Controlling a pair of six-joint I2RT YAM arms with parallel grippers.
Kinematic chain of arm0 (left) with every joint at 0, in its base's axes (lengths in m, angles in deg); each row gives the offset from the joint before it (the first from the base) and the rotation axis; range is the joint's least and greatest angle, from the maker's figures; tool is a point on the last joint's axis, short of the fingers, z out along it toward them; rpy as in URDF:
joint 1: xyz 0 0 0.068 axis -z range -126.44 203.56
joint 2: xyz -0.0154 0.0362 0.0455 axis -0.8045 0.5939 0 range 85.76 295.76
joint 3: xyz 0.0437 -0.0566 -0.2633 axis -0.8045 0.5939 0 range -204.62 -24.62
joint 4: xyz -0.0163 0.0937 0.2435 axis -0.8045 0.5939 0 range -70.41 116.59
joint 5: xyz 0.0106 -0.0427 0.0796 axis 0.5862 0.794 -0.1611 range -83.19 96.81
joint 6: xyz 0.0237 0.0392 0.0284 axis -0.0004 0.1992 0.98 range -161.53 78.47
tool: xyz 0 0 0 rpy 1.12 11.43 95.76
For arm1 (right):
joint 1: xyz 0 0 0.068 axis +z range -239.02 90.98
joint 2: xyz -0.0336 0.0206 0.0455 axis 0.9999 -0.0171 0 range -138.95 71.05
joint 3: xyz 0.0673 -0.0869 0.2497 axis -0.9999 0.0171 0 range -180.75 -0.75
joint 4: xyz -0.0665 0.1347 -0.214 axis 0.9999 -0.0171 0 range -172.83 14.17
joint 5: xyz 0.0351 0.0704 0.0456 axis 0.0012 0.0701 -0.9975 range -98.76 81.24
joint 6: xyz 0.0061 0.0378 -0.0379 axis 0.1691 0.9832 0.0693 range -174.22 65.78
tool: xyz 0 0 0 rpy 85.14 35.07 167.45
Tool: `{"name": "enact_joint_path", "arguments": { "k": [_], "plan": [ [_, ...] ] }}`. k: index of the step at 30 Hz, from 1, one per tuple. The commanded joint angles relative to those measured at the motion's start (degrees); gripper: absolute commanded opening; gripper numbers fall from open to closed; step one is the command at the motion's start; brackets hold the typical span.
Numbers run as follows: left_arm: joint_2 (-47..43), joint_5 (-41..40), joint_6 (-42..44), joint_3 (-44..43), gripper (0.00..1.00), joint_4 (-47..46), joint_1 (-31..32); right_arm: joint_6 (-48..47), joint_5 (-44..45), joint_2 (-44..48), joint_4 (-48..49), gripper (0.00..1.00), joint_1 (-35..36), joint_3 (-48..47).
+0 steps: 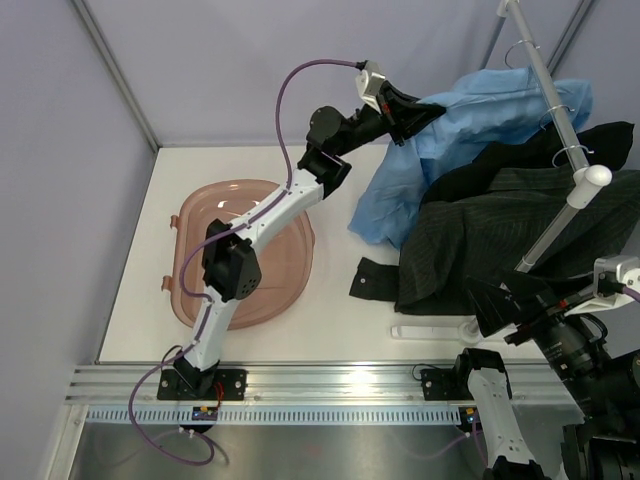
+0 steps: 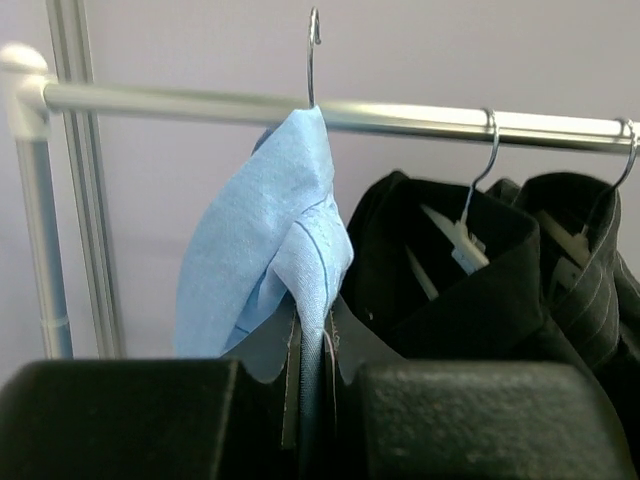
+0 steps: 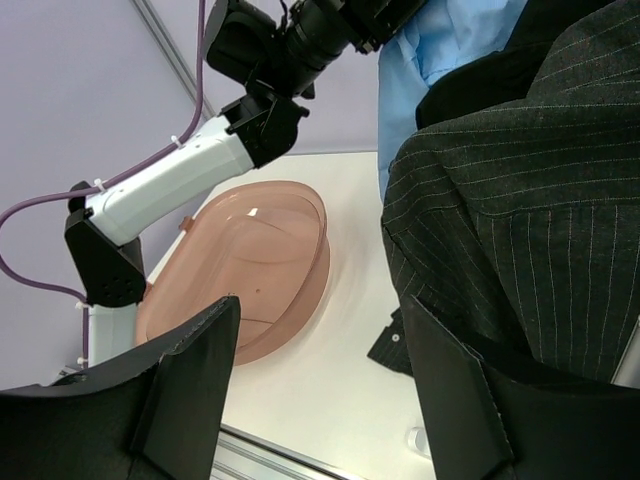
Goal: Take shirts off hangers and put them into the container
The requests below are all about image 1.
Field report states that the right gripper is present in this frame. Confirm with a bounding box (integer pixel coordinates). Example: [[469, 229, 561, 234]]
[[467, 264, 621, 422]]

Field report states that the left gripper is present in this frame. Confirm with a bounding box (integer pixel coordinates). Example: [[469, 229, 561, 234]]
[[332, 79, 442, 157]]

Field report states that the light blue shirt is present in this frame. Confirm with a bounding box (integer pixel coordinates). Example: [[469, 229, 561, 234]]
[[347, 67, 596, 251]]

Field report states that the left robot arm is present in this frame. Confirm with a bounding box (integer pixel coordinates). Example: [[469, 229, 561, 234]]
[[171, 82, 446, 399]]

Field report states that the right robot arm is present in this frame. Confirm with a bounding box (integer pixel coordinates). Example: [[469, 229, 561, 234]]
[[452, 272, 639, 479]]

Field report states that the dark striped shirt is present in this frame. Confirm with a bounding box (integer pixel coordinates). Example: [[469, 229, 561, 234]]
[[395, 167, 639, 315]]

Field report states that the black shirt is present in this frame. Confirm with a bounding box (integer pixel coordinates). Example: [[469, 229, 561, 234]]
[[350, 121, 634, 303]]

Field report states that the white clothes rack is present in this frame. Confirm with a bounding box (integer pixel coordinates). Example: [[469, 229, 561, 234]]
[[390, 0, 614, 344]]

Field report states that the pink translucent plastic basin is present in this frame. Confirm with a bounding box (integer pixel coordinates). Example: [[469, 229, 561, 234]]
[[162, 179, 315, 330]]

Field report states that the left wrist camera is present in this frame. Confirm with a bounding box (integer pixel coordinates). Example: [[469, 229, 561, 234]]
[[355, 60, 386, 113]]

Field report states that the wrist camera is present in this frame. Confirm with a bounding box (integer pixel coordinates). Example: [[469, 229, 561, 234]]
[[567, 255, 639, 315], [355, 60, 386, 113]]

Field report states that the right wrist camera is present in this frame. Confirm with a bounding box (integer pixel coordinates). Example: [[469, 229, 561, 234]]
[[567, 255, 639, 315]]

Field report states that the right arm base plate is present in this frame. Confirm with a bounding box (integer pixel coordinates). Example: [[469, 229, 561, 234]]
[[412, 364, 514, 402]]

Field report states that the hanger wire hook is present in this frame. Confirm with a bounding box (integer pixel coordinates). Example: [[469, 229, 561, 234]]
[[539, 104, 575, 132], [551, 144, 594, 168]]

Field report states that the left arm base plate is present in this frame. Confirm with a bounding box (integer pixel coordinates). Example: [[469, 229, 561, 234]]
[[156, 368, 248, 401]]

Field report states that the aluminium mounting rail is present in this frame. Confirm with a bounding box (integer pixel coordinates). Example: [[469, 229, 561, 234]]
[[64, 364, 573, 406]]

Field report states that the light blue cable duct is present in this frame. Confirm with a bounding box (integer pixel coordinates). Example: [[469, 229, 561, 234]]
[[85, 404, 466, 424]]

